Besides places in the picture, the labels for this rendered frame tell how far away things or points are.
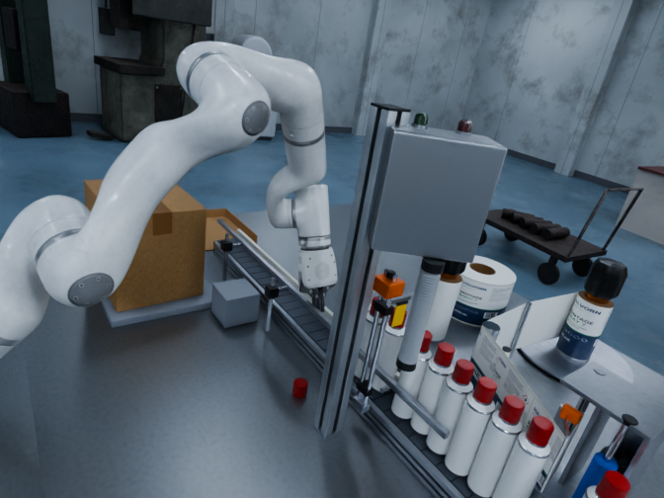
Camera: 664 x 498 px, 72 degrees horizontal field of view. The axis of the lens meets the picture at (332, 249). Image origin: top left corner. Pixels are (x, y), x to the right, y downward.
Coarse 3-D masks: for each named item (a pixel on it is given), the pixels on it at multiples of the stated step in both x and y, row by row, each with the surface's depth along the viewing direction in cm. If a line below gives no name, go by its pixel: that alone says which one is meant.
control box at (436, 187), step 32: (416, 128) 69; (384, 160) 69; (416, 160) 66; (448, 160) 66; (480, 160) 66; (384, 192) 68; (416, 192) 68; (448, 192) 68; (480, 192) 68; (384, 224) 70; (416, 224) 70; (448, 224) 70; (480, 224) 70; (448, 256) 73
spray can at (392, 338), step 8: (392, 312) 96; (392, 328) 96; (400, 328) 96; (384, 336) 97; (392, 336) 96; (400, 336) 96; (384, 344) 98; (392, 344) 97; (400, 344) 97; (384, 352) 98; (392, 352) 97; (384, 360) 99; (392, 360) 98; (384, 368) 99; (392, 368) 99; (376, 376) 101; (392, 376) 101; (376, 384) 102; (384, 384) 101; (384, 392) 102
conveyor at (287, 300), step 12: (228, 252) 155; (240, 252) 156; (240, 264) 149; (252, 264) 150; (252, 276) 142; (264, 276) 144; (264, 288) 137; (276, 300) 131; (288, 300) 132; (288, 312) 127; (300, 312) 128; (300, 324) 122; (312, 324) 123; (312, 336) 118; (324, 336) 119; (324, 348) 114; (372, 396) 101; (384, 396) 101; (384, 408) 98; (396, 420) 95; (408, 420) 96; (408, 432) 93; (420, 444) 90; (432, 456) 88; (444, 456) 88; (444, 468) 86; (456, 480) 84; (468, 492) 82
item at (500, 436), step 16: (512, 400) 75; (496, 416) 77; (512, 416) 74; (496, 432) 76; (512, 432) 75; (480, 448) 80; (496, 448) 76; (512, 448) 76; (480, 464) 79; (496, 464) 78; (480, 480) 80; (496, 480) 79; (480, 496) 81
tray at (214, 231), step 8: (216, 208) 193; (224, 208) 195; (208, 216) 192; (216, 216) 195; (224, 216) 196; (232, 216) 190; (208, 224) 186; (216, 224) 187; (232, 224) 189; (240, 224) 185; (208, 232) 179; (216, 232) 180; (224, 232) 181; (248, 232) 180; (208, 240) 172; (216, 240) 173; (256, 240) 175; (208, 248) 166
